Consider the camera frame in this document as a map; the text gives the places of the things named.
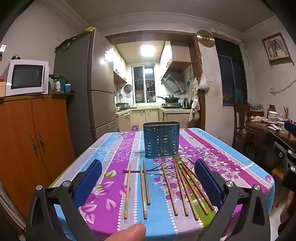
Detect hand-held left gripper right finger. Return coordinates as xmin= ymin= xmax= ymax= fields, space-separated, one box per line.
xmin=194 ymin=158 xmax=271 ymax=241

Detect black wok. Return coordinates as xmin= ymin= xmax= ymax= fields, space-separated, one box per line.
xmin=157 ymin=95 xmax=180 ymax=102

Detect hanging plastic bag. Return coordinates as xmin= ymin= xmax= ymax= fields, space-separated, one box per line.
xmin=199 ymin=73 xmax=210 ymax=90

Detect person's left hand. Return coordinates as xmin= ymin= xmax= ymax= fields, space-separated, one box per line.
xmin=105 ymin=222 xmax=147 ymax=241

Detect dried plant sprig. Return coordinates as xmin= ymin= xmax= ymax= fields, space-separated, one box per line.
xmin=55 ymin=37 xmax=77 ymax=50

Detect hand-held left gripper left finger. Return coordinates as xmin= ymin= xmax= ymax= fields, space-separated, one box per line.
xmin=25 ymin=159 xmax=102 ymax=241

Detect white wall cable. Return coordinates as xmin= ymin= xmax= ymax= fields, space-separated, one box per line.
xmin=270 ymin=80 xmax=296 ymax=95

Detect ceiling light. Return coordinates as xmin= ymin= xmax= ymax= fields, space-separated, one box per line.
xmin=140 ymin=44 xmax=156 ymax=57

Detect blue perforated utensil holder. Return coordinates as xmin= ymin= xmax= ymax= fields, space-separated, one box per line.
xmin=142 ymin=121 xmax=180 ymax=159

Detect framed wall picture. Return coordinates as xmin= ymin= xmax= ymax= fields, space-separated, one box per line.
xmin=261 ymin=32 xmax=292 ymax=64

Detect brown wooden door frame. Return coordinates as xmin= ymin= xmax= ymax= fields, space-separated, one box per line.
xmin=105 ymin=32 xmax=206 ymax=130

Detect person's right hand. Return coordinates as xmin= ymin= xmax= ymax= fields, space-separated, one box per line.
xmin=280 ymin=192 xmax=296 ymax=233

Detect white microwave oven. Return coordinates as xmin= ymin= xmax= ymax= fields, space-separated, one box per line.
xmin=5 ymin=60 xmax=49 ymax=97

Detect steel range hood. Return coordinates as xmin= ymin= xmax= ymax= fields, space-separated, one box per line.
xmin=161 ymin=68 xmax=186 ymax=95

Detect dark wooden side table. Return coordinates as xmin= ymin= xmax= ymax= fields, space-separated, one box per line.
xmin=245 ymin=117 xmax=296 ymax=163

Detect kitchen window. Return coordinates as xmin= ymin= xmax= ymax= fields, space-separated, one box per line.
xmin=132 ymin=65 xmax=155 ymax=103

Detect grey refrigerator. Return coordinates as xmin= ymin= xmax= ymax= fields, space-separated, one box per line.
xmin=54 ymin=29 xmax=117 ymax=158

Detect round gold wall clock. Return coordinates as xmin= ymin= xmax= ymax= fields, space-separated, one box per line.
xmin=196 ymin=30 xmax=215 ymax=48

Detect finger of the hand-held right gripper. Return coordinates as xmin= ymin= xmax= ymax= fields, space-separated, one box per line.
xmin=284 ymin=120 xmax=296 ymax=140
xmin=265 ymin=132 xmax=296 ymax=168

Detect orange wooden cabinet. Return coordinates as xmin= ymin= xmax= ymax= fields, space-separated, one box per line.
xmin=0 ymin=91 xmax=75 ymax=230

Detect floral striped tablecloth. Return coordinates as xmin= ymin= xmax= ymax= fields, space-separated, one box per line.
xmin=47 ymin=128 xmax=275 ymax=241

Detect wooden chopstick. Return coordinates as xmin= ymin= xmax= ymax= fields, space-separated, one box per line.
xmin=179 ymin=164 xmax=209 ymax=215
xmin=174 ymin=164 xmax=189 ymax=217
xmin=160 ymin=164 xmax=179 ymax=216
xmin=140 ymin=165 xmax=148 ymax=220
xmin=142 ymin=159 xmax=151 ymax=205
xmin=124 ymin=164 xmax=131 ymax=220
xmin=187 ymin=158 xmax=199 ymax=173
xmin=181 ymin=164 xmax=215 ymax=211
xmin=176 ymin=164 xmax=199 ymax=220

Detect upper kitchen cabinet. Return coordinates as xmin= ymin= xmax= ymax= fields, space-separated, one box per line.
xmin=159 ymin=42 xmax=192 ymax=70
xmin=113 ymin=47 xmax=127 ymax=84

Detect dark wooden chair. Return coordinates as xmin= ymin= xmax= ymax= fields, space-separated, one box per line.
xmin=232 ymin=103 xmax=251 ymax=149

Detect beige kitchen base cabinets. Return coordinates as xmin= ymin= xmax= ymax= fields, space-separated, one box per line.
xmin=116 ymin=108 xmax=192 ymax=132

